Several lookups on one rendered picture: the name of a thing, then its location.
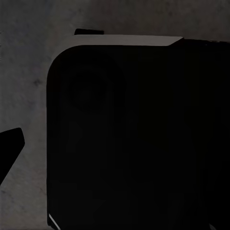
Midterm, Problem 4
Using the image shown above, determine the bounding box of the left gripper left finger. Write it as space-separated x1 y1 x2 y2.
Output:
0 127 25 185

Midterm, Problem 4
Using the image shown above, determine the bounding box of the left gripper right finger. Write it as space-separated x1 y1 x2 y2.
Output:
215 127 230 166

